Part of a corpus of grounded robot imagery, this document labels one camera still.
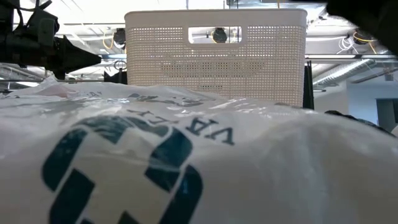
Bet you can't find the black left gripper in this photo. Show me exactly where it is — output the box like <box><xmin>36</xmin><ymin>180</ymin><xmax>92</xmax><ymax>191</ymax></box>
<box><xmin>0</xmin><ymin>0</ymin><xmax>103</xmax><ymax>80</ymax></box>

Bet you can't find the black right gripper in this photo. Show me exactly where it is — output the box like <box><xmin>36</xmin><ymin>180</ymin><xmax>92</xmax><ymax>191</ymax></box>
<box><xmin>326</xmin><ymin>0</ymin><xmax>398</xmax><ymax>56</ymax></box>

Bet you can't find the white perforated plastic basket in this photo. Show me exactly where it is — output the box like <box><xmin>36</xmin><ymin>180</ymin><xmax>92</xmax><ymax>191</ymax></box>
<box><xmin>124</xmin><ymin>8</ymin><xmax>308</xmax><ymax>108</ymax></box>

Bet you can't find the black ceiling device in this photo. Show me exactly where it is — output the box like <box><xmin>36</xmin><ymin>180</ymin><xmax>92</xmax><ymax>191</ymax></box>
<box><xmin>212</xmin><ymin>27</ymin><xmax>228</xmax><ymax>44</ymax></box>
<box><xmin>113</xmin><ymin>27</ymin><xmax>127</xmax><ymax>48</ymax></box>
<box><xmin>353</xmin><ymin>29</ymin><xmax>371</xmax><ymax>45</ymax></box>

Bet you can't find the blue patterned cloth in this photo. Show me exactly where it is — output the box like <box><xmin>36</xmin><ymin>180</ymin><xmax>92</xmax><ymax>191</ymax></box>
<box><xmin>325</xmin><ymin>110</ymin><xmax>396</xmax><ymax>138</ymax></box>

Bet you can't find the black pole with ring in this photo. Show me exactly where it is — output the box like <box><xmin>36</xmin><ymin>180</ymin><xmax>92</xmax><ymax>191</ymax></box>
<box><xmin>113</xmin><ymin>59</ymin><xmax>128</xmax><ymax>85</ymax></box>

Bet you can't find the white printed plastic package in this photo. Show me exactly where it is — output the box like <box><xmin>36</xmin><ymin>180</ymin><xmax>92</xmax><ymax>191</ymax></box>
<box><xmin>0</xmin><ymin>76</ymin><xmax>398</xmax><ymax>224</ymax></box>

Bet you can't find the silver ventilation duct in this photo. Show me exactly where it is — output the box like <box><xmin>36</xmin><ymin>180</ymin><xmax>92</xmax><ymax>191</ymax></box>
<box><xmin>312</xmin><ymin>58</ymin><xmax>379</xmax><ymax>88</ymax></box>

